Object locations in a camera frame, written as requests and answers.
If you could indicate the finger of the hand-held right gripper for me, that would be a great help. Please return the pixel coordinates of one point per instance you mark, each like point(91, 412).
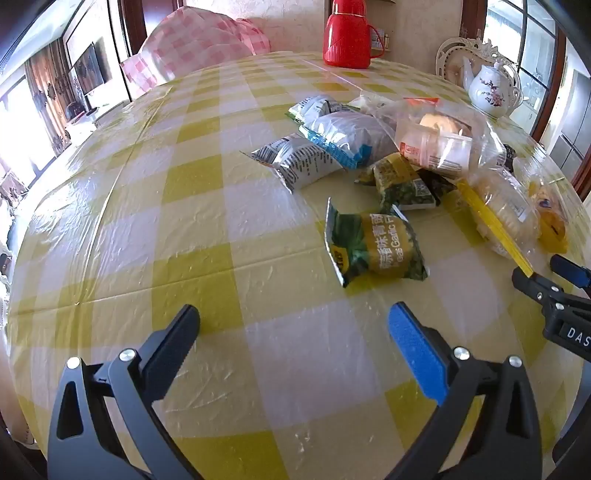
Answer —
point(538, 290)
point(570, 270)

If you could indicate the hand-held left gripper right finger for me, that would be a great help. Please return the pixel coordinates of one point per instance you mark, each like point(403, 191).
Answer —
point(415, 350)

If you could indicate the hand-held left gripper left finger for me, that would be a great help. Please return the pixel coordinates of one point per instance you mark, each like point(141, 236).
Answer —
point(178, 332)

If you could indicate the yellow-strip bread packet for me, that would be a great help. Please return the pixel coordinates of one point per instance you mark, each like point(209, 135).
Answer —
point(503, 207)

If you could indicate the large green pea snack packet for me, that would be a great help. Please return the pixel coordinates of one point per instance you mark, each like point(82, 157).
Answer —
point(378, 244)

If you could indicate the grey black-print snack packet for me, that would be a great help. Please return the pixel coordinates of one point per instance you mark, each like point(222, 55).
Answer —
point(295, 159)

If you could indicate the large blue white snack packet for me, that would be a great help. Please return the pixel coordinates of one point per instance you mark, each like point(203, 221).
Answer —
point(346, 131)

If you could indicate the yellow clear snack packet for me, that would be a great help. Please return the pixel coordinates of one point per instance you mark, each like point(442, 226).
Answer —
point(549, 217)

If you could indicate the yellow checked tablecloth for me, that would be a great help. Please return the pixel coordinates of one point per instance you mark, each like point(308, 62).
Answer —
point(184, 230)

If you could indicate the dark snack packet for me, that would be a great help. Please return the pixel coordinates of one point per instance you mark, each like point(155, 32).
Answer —
point(441, 184)

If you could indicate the grey refrigerator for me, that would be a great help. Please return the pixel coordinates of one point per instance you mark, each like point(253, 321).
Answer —
point(575, 124)

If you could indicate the small green pea snack packet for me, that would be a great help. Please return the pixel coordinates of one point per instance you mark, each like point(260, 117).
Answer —
point(399, 182)

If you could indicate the clear bag of cakes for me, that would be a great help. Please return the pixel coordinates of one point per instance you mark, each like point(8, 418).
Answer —
point(438, 138)

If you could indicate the white floral teapot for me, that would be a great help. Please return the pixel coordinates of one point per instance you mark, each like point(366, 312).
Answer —
point(489, 92)

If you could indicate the glass panel door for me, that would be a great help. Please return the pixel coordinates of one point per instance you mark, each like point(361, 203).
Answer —
point(535, 46)

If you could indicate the white television cabinet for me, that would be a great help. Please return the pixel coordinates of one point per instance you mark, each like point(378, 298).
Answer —
point(85, 122)

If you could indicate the white ornate chair back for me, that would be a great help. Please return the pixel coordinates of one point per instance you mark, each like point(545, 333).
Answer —
point(455, 57)

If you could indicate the dark round ornament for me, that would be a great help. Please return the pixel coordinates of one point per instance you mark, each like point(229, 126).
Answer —
point(76, 110)

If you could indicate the green white snack packet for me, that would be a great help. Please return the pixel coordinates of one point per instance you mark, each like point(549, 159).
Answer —
point(314, 108)

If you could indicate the brown patterned curtain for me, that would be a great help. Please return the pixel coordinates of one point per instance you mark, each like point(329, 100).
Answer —
point(46, 92)

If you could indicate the flat screen television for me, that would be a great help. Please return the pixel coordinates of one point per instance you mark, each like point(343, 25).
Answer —
point(87, 69)

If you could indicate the pink checked food cover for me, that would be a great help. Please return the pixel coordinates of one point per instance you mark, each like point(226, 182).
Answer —
point(194, 41)

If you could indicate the small printed card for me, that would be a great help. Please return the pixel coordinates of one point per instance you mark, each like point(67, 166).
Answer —
point(384, 40)

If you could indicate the red thermos jug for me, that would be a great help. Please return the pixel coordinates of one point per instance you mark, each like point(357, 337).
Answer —
point(346, 41)

